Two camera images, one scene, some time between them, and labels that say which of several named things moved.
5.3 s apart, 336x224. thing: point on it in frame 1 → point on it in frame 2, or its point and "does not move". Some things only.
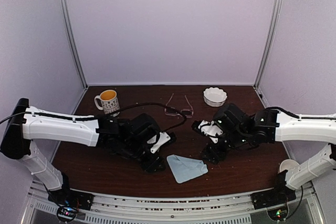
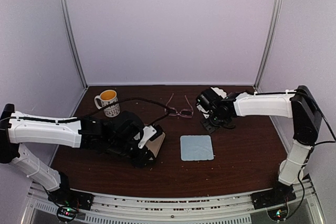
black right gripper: x=212 y=152 → x=209 y=127
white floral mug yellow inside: x=108 y=101 does not move
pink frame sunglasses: x=174 y=111 does not move
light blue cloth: x=185 y=169 → x=196 y=147
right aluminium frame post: x=277 y=8 does not move
